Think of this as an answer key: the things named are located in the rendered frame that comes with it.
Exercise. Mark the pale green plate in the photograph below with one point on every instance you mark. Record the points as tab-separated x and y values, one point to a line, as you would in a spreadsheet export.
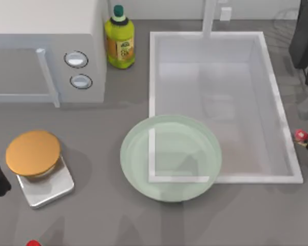
170	159

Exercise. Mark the white sink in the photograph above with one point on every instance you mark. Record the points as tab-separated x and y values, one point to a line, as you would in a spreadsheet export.
220	102

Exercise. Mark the microwave knob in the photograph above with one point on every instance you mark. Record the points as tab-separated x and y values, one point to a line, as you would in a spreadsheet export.
80	81
76	59

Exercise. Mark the green bottle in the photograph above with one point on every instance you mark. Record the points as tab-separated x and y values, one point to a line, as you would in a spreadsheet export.
119	43

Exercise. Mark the tall white tap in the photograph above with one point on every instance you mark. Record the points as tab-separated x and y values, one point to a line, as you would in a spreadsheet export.
208	18

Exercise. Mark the silver kitchen scale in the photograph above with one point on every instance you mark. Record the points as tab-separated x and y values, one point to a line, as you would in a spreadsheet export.
38	164

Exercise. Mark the red and white small object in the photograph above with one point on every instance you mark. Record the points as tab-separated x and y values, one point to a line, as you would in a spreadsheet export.
301	135

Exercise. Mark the pale microwave oven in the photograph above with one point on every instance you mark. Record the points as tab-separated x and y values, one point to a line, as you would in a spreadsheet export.
20	41

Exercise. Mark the white wall socket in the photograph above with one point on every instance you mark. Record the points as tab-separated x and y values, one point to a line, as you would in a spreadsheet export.
225	13

